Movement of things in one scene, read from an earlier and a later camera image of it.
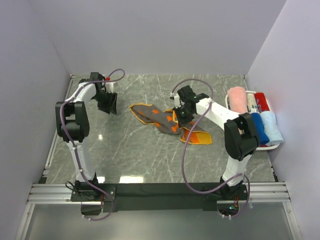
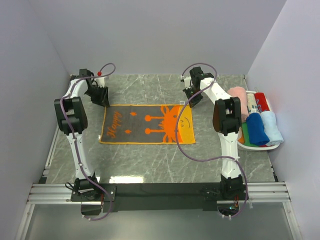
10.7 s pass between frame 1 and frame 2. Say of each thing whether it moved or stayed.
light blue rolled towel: stayed
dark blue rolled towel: stayed
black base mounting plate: stayed
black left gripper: moved
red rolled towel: stayed
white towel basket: stayed
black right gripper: moved
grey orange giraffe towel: moved
